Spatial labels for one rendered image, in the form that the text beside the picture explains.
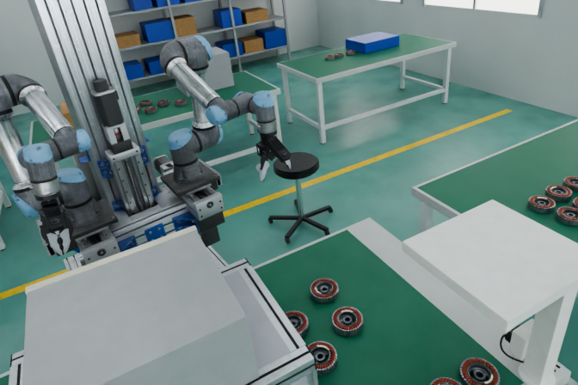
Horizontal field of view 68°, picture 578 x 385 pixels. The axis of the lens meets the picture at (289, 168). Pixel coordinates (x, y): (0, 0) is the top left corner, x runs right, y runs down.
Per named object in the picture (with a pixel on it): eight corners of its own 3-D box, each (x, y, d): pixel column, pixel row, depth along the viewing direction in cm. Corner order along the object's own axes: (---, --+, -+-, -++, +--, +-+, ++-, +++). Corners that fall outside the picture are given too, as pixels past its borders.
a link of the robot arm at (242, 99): (223, 96, 167) (240, 100, 160) (245, 88, 174) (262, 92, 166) (227, 114, 171) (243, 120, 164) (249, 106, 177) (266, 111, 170)
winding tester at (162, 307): (55, 343, 115) (25, 286, 105) (208, 278, 131) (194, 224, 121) (59, 484, 83) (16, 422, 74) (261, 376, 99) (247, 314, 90)
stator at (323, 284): (328, 279, 176) (328, 272, 174) (344, 296, 167) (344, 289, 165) (305, 291, 172) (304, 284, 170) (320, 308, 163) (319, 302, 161)
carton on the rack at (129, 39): (114, 45, 693) (111, 34, 685) (137, 40, 706) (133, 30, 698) (118, 49, 661) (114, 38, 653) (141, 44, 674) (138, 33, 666)
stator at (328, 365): (330, 381, 136) (330, 373, 134) (298, 370, 141) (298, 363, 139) (341, 352, 145) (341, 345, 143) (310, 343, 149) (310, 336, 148)
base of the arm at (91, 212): (63, 216, 187) (54, 198, 182) (98, 204, 194) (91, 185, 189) (70, 232, 176) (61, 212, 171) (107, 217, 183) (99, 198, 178)
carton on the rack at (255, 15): (238, 21, 773) (236, 10, 764) (260, 17, 788) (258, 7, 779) (247, 23, 741) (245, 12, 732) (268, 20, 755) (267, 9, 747)
